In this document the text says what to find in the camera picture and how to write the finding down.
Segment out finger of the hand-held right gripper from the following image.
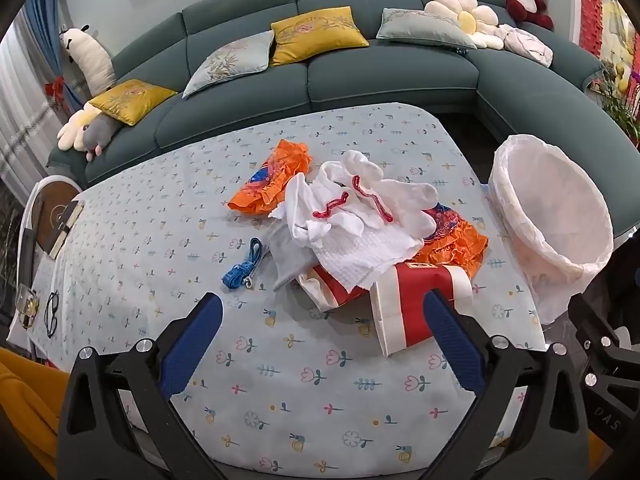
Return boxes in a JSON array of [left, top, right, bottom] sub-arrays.
[[567, 290, 640, 361]]

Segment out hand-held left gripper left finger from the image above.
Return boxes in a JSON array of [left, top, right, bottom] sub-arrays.
[[59, 292, 236, 480]]

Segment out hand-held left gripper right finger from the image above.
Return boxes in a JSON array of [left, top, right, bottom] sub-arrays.
[[422, 287, 593, 480]]

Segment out large orange snack wrapper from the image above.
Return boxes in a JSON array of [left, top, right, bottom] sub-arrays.
[[420, 202, 488, 281]]

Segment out white paper towel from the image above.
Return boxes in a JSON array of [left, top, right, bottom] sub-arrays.
[[312, 220, 425, 291]]

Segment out trash bin with white bag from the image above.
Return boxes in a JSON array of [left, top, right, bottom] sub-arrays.
[[487, 134, 615, 326]]

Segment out grey cloth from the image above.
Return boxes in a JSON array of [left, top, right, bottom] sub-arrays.
[[264, 222, 321, 291]]

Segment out black eyeglasses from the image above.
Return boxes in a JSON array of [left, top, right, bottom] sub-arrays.
[[44, 290, 63, 341]]

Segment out white glove red trim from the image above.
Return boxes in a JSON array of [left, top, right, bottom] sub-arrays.
[[342, 150, 440, 233], [270, 172, 366, 251]]

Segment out person's yellow clothing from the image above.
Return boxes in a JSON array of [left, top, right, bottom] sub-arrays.
[[0, 345, 71, 480]]

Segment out small orange snack wrapper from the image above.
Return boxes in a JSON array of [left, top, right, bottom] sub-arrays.
[[227, 139, 313, 216]]

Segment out round side table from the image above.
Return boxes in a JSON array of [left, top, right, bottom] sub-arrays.
[[17, 175, 83, 356]]

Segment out potted plant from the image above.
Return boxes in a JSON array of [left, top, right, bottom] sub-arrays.
[[600, 60, 640, 146]]

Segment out grey and cream plush toy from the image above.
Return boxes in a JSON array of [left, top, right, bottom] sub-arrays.
[[56, 102, 108, 151]]

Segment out yellow embroidered pillow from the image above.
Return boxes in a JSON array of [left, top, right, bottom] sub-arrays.
[[270, 6, 370, 67], [89, 79, 178, 127]]

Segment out teal sofa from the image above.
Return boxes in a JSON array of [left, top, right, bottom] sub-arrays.
[[47, 0, 640, 186]]

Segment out grey embroidered pillow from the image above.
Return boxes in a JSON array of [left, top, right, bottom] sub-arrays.
[[181, 30, 276, 100], [376, 8, 478, 51]]

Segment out red curtain tassel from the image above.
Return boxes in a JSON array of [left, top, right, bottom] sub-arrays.
[[45, 76, 68, 108]]

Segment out pink white marbled cushion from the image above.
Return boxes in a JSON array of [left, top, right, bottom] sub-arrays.
[[495, 24, 554, 68]]

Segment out white sheer curtain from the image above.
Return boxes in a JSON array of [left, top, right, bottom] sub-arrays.
[[0, 10, 56, 196]]

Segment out panda plush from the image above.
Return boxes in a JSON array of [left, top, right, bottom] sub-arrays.
[[59, 24, 117, 98]]

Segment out white daisy cushion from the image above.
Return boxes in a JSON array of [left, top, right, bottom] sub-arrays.
[[424, 0, 506, 51]]

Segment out blue curtain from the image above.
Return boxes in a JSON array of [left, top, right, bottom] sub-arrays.
[[25, 0, 83, 111]]

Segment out blue lanyard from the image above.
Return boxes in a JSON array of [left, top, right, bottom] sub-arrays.
[[222, 237, 266, 292]]

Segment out red wall decoration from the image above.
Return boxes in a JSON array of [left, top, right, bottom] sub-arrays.
[[575, 0, 640, 61]]

